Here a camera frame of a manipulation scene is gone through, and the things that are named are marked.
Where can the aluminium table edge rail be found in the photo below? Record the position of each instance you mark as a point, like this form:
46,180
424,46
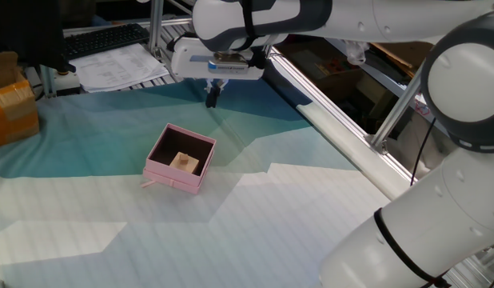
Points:
331,107

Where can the large wooden cube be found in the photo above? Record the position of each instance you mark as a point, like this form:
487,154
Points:
192,166

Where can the aluminium frame post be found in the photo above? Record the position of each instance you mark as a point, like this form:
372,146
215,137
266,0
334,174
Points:
395,112
156,24

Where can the printed paper stack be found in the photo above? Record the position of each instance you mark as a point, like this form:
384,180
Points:
115,68

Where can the black keyboard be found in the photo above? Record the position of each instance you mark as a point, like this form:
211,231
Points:
103,40

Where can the silver blue wrist camera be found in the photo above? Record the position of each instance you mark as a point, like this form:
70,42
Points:
227,68

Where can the cardboard box with yellow tape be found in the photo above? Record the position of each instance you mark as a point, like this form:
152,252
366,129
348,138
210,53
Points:
15,116

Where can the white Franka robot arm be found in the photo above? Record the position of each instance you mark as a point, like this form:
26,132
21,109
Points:
451,224

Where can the black monitor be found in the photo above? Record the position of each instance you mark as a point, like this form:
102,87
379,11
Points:
27,28

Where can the small wooden block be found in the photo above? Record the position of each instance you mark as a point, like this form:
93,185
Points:
184,157

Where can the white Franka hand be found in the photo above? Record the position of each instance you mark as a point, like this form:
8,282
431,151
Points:
187,60

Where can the teal white tablecloth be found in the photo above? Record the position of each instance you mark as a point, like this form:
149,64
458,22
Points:
231,240

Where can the pink gift box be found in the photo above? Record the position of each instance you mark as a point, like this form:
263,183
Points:
171,176

